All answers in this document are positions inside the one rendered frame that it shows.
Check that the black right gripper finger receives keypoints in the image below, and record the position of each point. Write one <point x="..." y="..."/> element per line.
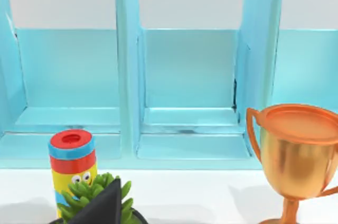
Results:
<point x="105" y="205"/>

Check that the green succulent in black pot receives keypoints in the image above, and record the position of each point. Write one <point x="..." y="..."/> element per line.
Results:
<point x="79" y="195"/>

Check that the red yellow blue can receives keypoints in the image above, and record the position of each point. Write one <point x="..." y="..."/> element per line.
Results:
<point x="71" y="155"/>

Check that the light blue rack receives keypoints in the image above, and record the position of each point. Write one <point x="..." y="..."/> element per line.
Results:
<point x="185" y="81"/>

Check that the copper gold trophy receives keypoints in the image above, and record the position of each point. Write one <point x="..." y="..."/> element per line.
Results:
<point x="295" y="155"/>

